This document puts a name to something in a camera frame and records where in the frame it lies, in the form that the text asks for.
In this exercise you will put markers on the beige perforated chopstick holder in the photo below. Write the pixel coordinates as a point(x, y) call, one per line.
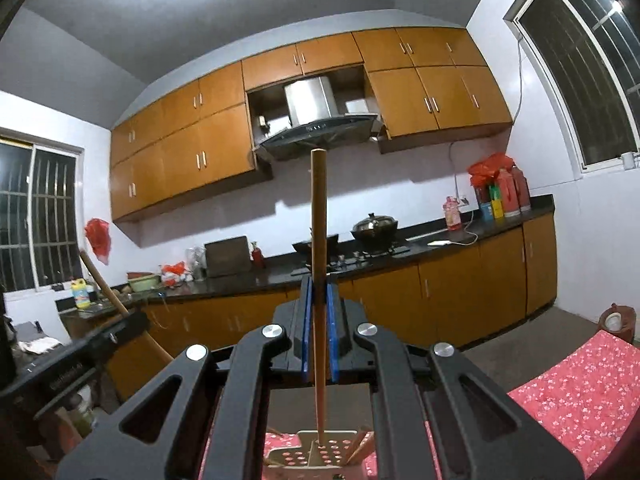
point(280, 456)

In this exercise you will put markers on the steel range hood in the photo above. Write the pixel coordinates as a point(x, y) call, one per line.
point(315, 125)

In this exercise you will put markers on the dark cutting board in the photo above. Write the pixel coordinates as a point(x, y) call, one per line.
point(227, 256)

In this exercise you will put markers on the brown chair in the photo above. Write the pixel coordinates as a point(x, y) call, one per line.
point(625, 325)

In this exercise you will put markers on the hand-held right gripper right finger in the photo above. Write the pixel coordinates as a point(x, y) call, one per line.
point(333, 330)

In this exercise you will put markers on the clear plastic bag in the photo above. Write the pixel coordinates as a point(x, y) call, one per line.
point(196, 262)

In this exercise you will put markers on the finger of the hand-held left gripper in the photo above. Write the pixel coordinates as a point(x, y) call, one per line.
point(75, 367)

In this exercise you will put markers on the green basin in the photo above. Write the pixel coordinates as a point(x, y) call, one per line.
point(144, 283)

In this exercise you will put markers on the red and white bag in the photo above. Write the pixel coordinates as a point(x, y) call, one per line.
point(174, 274)

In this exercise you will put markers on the red floral tablecloth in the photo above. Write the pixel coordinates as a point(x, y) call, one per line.
point(575, 390)

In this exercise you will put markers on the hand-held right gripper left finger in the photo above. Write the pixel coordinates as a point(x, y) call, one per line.
point(307, 330)

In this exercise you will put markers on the wok with metal lid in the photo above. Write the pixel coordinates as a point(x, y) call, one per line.
point(375, 227)

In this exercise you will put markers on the gas stove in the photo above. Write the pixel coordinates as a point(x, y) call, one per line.
point(380, 252)

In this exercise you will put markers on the black wok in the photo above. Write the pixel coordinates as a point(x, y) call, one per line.
point(302, 246)

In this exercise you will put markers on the yellow and blue jug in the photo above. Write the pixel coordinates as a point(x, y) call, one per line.
point(82, 295)

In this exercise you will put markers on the orange upper kitchen cabinets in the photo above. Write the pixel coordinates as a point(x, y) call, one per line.
point(210, 135)

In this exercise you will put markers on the orange kitchen cabinets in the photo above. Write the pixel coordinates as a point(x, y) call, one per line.
point(450, 300)
point(210, 135)

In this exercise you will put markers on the black kitchen countertop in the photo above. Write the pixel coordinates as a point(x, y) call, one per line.
point(280, 277)

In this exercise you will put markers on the red bottle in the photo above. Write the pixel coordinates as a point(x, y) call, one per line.
point(258, 256)

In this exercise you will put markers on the pink bottle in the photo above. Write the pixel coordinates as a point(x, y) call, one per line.
point(453, 215)

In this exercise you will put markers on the orange lower kitchen cabinets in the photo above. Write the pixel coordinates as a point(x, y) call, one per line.
point(450, 300)

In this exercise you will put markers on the long bamboo chopstick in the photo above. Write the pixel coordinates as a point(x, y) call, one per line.
point(107, 287)
point(319, 210)
point(357, 447)
point(367, 447)

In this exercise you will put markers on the white phone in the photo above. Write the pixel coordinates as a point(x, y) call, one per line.
point(439, 243)

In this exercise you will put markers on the hanging red plastic bag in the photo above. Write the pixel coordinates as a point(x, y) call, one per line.
point(98, 240)

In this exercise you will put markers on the barred window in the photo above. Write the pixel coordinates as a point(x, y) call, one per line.
point(45, 215)
point(590, 75)

